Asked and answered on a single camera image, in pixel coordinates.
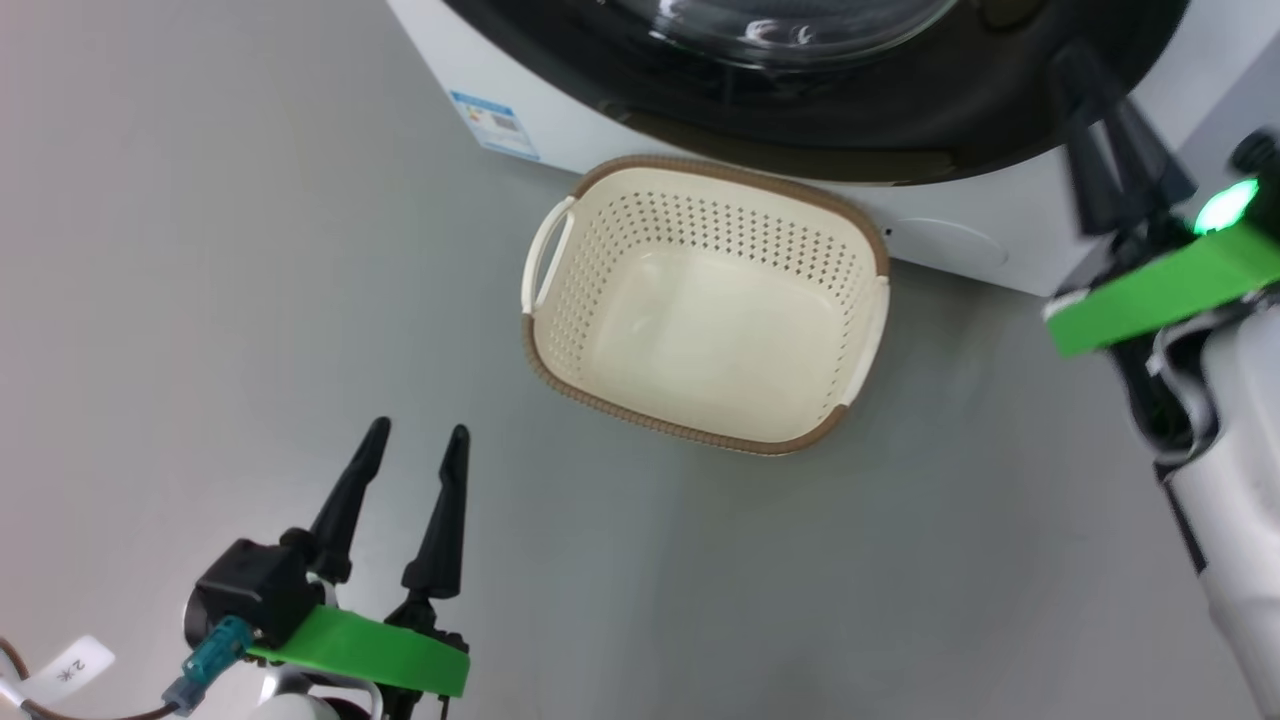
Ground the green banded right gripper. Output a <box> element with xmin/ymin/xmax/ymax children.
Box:
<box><xmin>1043</xmin><ymin>45</ymin><xmax>1280</xmax><ymax>360</ymax></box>

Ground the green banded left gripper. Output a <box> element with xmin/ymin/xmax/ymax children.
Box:
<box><xmin>247</xmin><ymin>417</ymin><xmax>472</xmax><ymax>699</ymax></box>

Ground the black glass washing machine door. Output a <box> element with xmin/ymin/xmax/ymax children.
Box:
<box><xmin>438</xmin><ymin>0</ymin><xmax>1192</xmax><ymax>185</ymax></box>

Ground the white washing machine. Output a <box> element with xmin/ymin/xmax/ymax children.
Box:
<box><xmin>384</xmin><ymin>0</ymin><xmax>1253</xmax><ymax>299</ymax></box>

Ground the cream perforated laundry basket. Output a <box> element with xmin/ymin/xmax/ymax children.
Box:
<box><xmin>519</xmin><ymin>154</ymin><xmax>892</xmax><ymax>457</ymax></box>

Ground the white drain filter cover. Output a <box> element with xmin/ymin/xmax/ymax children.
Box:
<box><xmin>888</xmin><ymin>217</ymin><xmax>1010</xmax><ymax>269</ymax></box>

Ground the blue energy label sticker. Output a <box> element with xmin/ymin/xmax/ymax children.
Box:
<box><xmin>449</xmin><ymin>90</ymin><xmax>542</xmax><ymax>162</ymax></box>

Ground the teal cable connector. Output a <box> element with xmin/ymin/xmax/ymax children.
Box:
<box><xmin>162</xmin><ymin>615</ymin><xmax>252</xmax><ymax>714</ymax></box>

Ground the white cable label tag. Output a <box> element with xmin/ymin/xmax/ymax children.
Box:
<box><xmin>0</xmin><ymin>636</ymin><xmax>117</xmax><ymax>707</ymax></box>

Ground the brown camera cable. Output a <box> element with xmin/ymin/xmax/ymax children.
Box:
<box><xmin>0</xmin><ymin>640</ymin><xmax>183</xmax><ymax>720</ymax></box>

